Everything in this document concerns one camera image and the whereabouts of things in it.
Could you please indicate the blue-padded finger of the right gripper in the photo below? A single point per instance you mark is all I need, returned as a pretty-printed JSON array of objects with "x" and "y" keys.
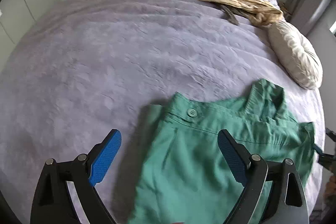
[{"x": 324, "y": 159}]

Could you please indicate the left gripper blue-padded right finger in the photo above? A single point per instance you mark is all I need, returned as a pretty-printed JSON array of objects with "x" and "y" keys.
[{"x": 286, "y": 201}]

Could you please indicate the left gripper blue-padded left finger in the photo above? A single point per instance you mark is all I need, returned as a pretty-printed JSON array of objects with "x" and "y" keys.
[{"x": 52, "y": 201}]

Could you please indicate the green garment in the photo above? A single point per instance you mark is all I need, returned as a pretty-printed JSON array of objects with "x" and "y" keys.
[{"x": 185, "y": 178}]

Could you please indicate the white round pleated cushion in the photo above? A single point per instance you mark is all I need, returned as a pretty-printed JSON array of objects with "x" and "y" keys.
[{"x": 296, "y": 54}]

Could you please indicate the lavender plush bed blanket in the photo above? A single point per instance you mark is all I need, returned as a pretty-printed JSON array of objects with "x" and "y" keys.
[{"x": 89, "y": 66}]

